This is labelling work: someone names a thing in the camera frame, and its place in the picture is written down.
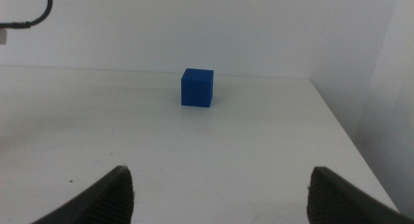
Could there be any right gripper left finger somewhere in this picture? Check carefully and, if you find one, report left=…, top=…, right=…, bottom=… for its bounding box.
left=30, top=165, right=135, bottom=224

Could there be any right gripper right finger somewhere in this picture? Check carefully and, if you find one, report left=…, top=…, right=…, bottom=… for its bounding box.
left=306, top=166, right=414, bottom=224

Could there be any black camera cable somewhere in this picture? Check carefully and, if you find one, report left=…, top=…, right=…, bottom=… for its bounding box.
left=0, top=0, right=54, bottom=30

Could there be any blue cube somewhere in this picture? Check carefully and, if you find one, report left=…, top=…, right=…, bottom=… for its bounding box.
left=180, top=67, right=215, bottom=108

